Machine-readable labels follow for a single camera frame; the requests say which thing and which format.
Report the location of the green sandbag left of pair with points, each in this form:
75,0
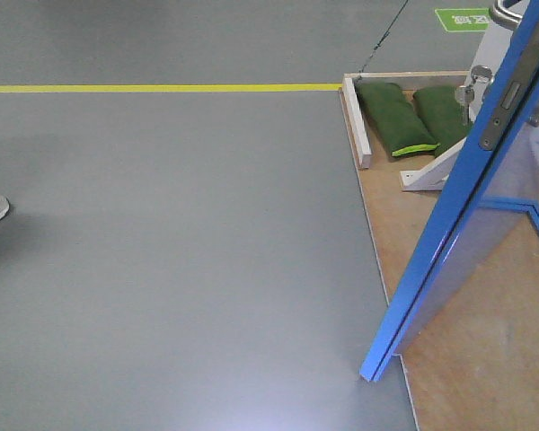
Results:
400,129

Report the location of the blue door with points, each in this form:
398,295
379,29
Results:
485,195

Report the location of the green sandbag right of pair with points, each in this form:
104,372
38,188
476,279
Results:
442,116

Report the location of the green sandbag of pair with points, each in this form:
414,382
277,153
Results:
400,129
442,116

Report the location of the metal door latch plate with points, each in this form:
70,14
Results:
514,80

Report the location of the white wooden door frame stand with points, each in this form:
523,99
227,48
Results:
433,176

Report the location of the green floor sign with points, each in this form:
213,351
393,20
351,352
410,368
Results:
455,20

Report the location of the silver door lever handle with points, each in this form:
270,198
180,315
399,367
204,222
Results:
501,13

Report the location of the silver keys in lock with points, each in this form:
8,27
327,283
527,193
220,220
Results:
465,94

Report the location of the wooden base platform of door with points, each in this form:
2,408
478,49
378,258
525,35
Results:
476,366

